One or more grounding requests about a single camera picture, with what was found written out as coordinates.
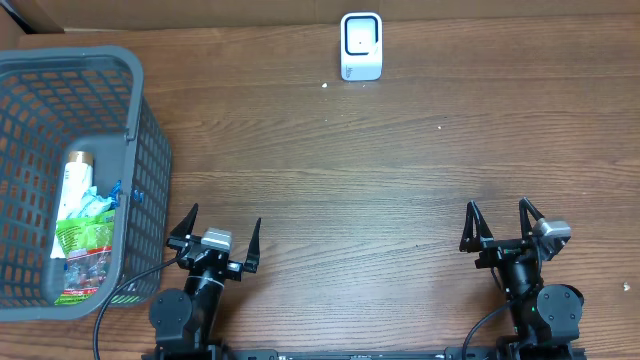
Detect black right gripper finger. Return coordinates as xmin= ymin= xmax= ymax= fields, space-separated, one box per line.
xmin=459 ymin=201 xmax=494 ymax=252
xmin=519 ymin=197 xmax=544 ymax=238

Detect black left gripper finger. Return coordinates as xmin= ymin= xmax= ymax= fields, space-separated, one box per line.
xmin=169 ymin=203 xmax=198 ymax=239
xmin=243 ymin=218 xmax=261 ymax=273

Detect blue snack wrapper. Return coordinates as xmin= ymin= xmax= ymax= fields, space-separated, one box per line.
xmin=108 ymin=180 xmax=122 ymax=210

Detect green snack bag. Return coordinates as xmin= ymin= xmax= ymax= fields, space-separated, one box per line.
xmin=55 ymin=210 xmax=115 ymax=305

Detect teal tissue packet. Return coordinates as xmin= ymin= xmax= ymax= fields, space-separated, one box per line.
xmin=66 ymin=186 xmax=114 ymax=219

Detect white tube with gold cap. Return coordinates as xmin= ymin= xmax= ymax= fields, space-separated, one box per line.
xmin=50 ymin=150 xmax=95 ymax=260

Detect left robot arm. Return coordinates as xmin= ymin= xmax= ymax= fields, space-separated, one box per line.
xmin=141 ymin=205 xmax=261 ymax=360

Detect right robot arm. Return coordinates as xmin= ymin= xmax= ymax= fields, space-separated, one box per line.
xmin=454 ymin=197 xmax=586 ymax=359

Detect white barcode scanner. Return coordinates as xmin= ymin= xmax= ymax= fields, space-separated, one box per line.
xmin=340 ymin=12 xmax=383 ymax=82

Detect grey plastic basket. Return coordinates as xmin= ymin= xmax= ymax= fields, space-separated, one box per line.
xmin=1 ymin=46 xmax=172 ymax=322

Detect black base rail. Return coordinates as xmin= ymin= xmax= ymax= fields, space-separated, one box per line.
xmin=141 ymin=346 xmax=587 ymax=360

